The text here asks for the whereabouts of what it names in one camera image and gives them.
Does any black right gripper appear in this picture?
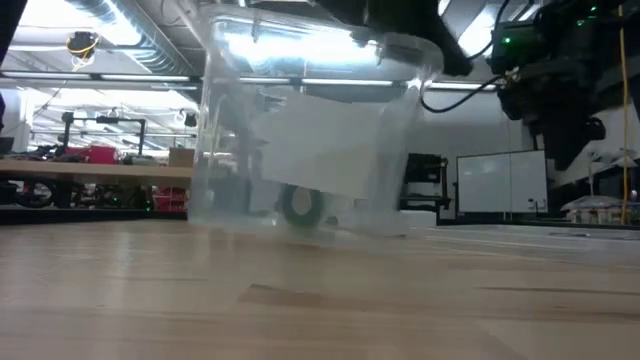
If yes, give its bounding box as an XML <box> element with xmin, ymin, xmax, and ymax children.
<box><xmin>318</xmin><ymin>0</ymin><xmax>475</xmax><ymax>78</ymax></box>

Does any clear plastic container lid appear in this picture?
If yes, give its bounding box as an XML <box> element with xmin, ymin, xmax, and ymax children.
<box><xmin>423</xmin><ymin>222</ymin><xmax>640</xmax><ymax>252</ymax></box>

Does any green bandage roll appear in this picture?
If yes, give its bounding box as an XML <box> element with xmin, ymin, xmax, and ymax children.
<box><xmin>278</xmin><ymin>183</ymin><xmax>328</xmax><ymax>230</ymax></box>

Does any clear plastic storage container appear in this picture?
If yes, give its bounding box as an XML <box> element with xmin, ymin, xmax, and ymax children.
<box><xmin>187</xmin><ymin>3</ymin><xmax>446</xmax><ymax>238</ymax></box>

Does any long ceiling lamp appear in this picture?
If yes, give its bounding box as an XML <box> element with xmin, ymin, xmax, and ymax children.
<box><xmin>0</xmin><ymin>70</ymin><xmax>192</xmax><ymax>83</ymax></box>
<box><xmin>428</xmin><ymin>81</ymin><xmax>502</xmax><ymax>93</ymax></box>
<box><xmin>238</xmin><ymin>76</ymin><xmax>397</xmax><ymax>88</ymax></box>

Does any black equipment rack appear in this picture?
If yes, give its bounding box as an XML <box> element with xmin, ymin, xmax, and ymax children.
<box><xmin>398</xmin><ymin>152</ymin><xmax>450</xmax><ymax>224</ymax></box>

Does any white paper label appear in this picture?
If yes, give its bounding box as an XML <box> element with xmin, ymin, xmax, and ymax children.
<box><xmin>252</xmin><ymin>93</ymin><xmax>382</xmax><ymax>201</ymax></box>

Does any white crumpled bag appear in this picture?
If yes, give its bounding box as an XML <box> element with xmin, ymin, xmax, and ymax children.
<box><xmin>587</xmin><ymin>149</ymin><xmax>640</xmax><ymax>171</ymax></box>

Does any white bag of goods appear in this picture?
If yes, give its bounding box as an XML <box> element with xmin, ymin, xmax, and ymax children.
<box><xmin>559</xmin><ymin>194</ymin><xmax>640</xmax><ymax>226</ymax></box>

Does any brown cardboard box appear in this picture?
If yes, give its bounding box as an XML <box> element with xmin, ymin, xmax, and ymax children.
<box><xmin>167</xmin><ymin>146</ymin><xmax>196</xmax><ymax>169</ymax></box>

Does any black metal stand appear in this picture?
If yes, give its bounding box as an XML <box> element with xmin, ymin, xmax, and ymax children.
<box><xmin>59</xmin><ymin>111</ymin><xmax>148</xmax><ymax>157</ymax></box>

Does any red toolbox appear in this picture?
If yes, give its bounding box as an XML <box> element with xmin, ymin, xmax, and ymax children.
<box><xmin>64</xmin><ymin>144</ymin><xmax>122</xmax><ymax>165</ymax></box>

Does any long wooden workbench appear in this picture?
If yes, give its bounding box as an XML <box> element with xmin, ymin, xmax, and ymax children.
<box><xmin>0</xmin><ymin>157</ymin><xmax>196</xmax><ymax>190</ymax></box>

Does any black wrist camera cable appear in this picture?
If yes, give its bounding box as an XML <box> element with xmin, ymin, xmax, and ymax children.
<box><xmin>418</xmin><ymin>73</ymin><xmax>507</xmax><ymax>115</ymax></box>

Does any white board with black frame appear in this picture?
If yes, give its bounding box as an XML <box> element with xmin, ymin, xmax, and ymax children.
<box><xmin>455</xmin><ymin>149</ymin><xmax>550</xmax><ymax>216</ymax></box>

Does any yellow black cable reel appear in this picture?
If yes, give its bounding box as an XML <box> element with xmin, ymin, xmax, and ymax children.
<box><xmin>66</xmin><ymin>30</ymin><xmax>100</xmax><ymax>69</ymax></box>

